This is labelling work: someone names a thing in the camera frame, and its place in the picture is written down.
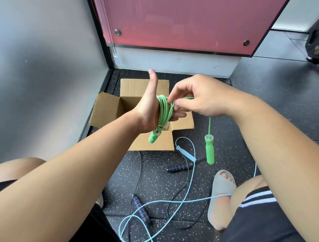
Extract person's right hand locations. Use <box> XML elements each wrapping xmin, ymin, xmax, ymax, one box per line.
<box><xmin>167</xmin><ymin>74</ymin><xmax>250</xmax><ymax>120</ymax></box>

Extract person's left hand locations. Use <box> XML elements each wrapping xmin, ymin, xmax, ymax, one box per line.
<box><xmin>133</xmin><ymin>69</ymin><xmax>187</xmax><ymax>134</ymax></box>

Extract brown cardboard box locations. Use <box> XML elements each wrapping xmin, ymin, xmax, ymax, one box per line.
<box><xmin>89</xmin><ymin>78</ymin><xmax>195</xmax><ymax>152</ymax></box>

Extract green jump rope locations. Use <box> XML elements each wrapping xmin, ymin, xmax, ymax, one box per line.
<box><xmin>148</xmin><ymin>94</ymin><xmax>215</xmax><ymax>166</ymax></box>

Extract light blue jump rope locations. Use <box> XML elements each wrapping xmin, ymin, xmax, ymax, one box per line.
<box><xmin>118</xmin><ymin>136</ymin><xmax>257</xmax><ymax>242</ymax></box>

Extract black jump rope blue-striped handles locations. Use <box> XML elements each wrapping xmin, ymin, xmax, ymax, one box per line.
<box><xmin>127</xmin><ymin>151</ymin><xmax>217</xmax><ymax>242</ymax></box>

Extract person's left forearm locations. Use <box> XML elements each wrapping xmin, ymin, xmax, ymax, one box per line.
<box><xmin>0</xmin><ymin>111</ymin><xmax>144</xmax><ymax>242</ymax></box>

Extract person's right forearm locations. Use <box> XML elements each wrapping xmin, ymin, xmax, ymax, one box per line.
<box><xmin>233</xmin><ymin>96</ymin><xmax>319</xmax><ymax>242</ymax></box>

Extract pink glass panel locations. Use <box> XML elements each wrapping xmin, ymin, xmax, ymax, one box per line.
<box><xmin>93</xmin><ymin>0</ymin><xmax>291</xmax><ymax>58</ymax></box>

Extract grey right slipper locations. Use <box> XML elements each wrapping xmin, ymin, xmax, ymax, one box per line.
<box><xmin>207</xmin><ymin>170</ymin><xmax>237</xmax><ymax>226</ymax></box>

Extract black gym equipment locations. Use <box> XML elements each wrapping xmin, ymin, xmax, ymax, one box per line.
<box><xmin>305</xmin><ymin>19</ymin><xmax>319</xmax><ymax>64</ymax></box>

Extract black white-striped shorts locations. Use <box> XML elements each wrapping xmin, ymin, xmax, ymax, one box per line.
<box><xmin>0</xmin><ymin>179</ymin><xmax>306</xmax><ymax>242</ymax></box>

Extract thin blind pull cord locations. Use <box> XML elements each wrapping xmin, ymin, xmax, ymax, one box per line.
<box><xmin>100</xmin><ymin>0</ymin><xmax>120</xmax><ymax>66</ymax></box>

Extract black wall edge trim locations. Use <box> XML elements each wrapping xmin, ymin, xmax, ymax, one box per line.
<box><xmin>78</xmin><ymin>0</ymin><xmax>115</xmax><ymax>141</ymax></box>

